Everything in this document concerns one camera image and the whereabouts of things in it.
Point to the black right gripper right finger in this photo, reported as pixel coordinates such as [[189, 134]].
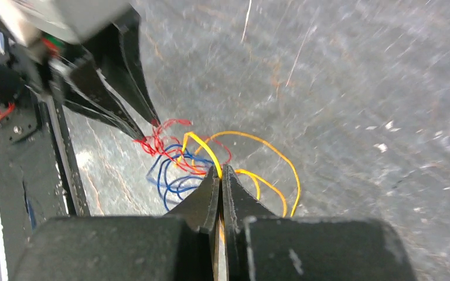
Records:
[[263, 246]]

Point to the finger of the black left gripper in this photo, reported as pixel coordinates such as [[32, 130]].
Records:
[[116, 51], [88, 96]]

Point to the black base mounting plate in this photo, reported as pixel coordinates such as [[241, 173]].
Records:
[[39, 175]]

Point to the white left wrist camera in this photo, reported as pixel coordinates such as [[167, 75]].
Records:
[[70, 21]]

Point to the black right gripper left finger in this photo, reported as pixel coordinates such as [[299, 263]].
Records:
[[180, 245]]

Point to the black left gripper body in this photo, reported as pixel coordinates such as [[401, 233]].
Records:
[[54, 68]]

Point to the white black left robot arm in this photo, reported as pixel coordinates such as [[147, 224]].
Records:
[[13, 82]]

